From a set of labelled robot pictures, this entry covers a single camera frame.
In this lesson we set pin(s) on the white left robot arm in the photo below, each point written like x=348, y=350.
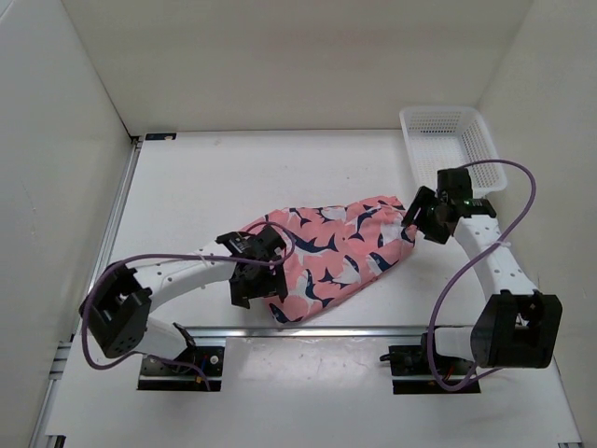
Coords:
x=118, y=311

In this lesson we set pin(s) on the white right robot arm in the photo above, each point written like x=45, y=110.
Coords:
x=518, y=325

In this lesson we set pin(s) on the aluminium left rail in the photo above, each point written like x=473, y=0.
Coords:
x=109, y=229

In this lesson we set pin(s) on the pink shark print shorts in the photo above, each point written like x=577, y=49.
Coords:
x=340, y=249

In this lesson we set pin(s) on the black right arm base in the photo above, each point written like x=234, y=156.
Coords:
x=410, y=371

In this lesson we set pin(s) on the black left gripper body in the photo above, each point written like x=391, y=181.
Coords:
x=260, y=283

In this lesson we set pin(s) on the white plastic basket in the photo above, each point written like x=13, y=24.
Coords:
x=441, y=137

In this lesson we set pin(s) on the aluminium rail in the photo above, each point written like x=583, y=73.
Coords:
x=309, y=332
x=109, y=229

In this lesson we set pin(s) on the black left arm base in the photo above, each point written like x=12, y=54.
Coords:
x=208, y=358

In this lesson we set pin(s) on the blue corner label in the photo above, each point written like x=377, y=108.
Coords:
x=160, y=136

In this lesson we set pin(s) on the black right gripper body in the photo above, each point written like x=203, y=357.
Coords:
x=430, y=225

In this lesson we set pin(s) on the aluminium front rail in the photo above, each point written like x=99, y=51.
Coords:
x=309, y=332

